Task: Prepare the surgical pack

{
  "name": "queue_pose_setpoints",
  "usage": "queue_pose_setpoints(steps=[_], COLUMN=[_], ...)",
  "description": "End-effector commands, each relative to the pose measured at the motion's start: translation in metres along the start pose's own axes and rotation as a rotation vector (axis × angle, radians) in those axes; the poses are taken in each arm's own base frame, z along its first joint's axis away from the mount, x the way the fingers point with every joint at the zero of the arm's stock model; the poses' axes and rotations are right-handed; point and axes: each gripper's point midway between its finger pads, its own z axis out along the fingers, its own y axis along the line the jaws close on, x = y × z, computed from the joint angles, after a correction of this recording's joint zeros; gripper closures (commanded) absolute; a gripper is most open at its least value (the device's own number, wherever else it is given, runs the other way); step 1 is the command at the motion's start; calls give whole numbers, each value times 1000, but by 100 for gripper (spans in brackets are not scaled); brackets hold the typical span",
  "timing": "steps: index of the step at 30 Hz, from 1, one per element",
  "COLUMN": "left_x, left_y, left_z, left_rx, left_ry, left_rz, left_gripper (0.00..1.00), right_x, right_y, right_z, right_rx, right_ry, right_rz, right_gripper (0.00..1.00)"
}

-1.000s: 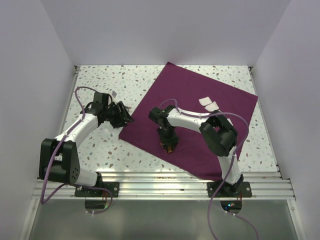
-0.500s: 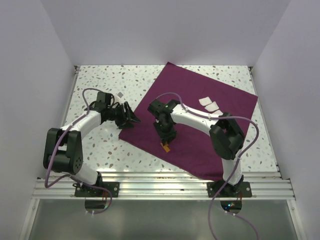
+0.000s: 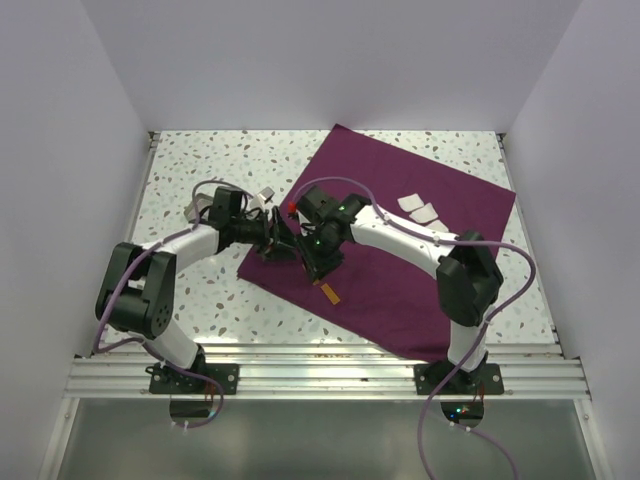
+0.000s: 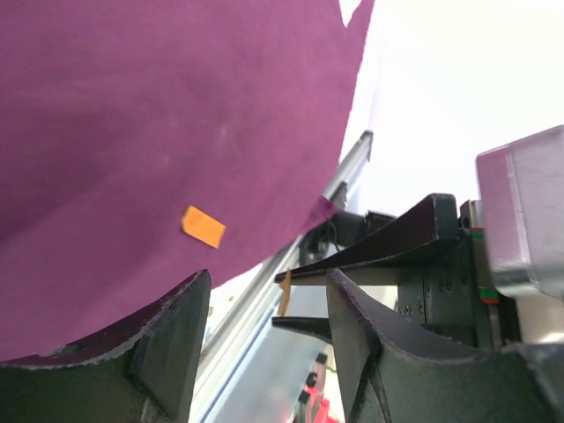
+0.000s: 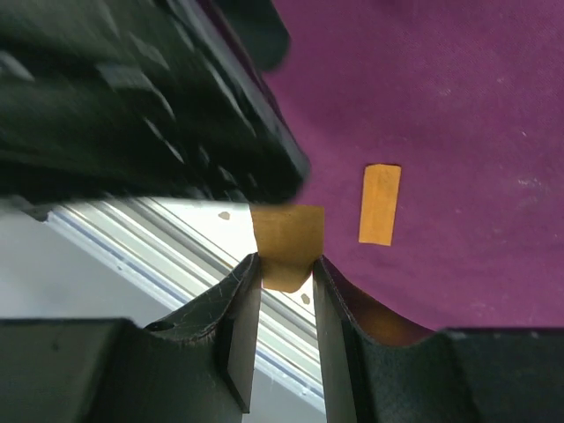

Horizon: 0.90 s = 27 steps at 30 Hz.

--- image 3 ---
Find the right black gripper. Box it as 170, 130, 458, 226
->
295, 225, 345, 283

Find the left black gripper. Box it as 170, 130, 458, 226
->
230, 205, 298, 261

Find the white gauze pad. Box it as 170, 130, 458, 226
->
397, 193, 424, 213
410, 203, 439, 224
427, 220, 449, 233

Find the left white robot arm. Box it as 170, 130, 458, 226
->
93, 206, 296, 393

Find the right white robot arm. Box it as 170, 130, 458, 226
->
296, 195, 504, 393

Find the purple cloth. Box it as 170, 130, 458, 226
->
238, 126, 515, 362

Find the metal instrument tray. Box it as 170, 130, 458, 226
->
184, 193, 213, 222

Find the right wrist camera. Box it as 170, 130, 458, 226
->
287, 185, 339, 225

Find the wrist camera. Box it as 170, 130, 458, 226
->
207, 187, 275, 224
287, 185, 339, 225

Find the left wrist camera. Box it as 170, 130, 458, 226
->
207, 187, 275, 224

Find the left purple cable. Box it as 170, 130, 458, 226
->
93, 180, 256, 432

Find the purple cable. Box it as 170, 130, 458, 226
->
289, 177, 537, 480
93, 180, 256, 432

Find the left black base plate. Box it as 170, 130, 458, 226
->
145, 362, 240, 395

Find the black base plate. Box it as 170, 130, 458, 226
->
413, 361, 505, 396
145, 362, 240, 395

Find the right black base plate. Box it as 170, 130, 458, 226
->
413, 361, 505, 396

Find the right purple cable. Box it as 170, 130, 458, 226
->
289, 177, 537, 480

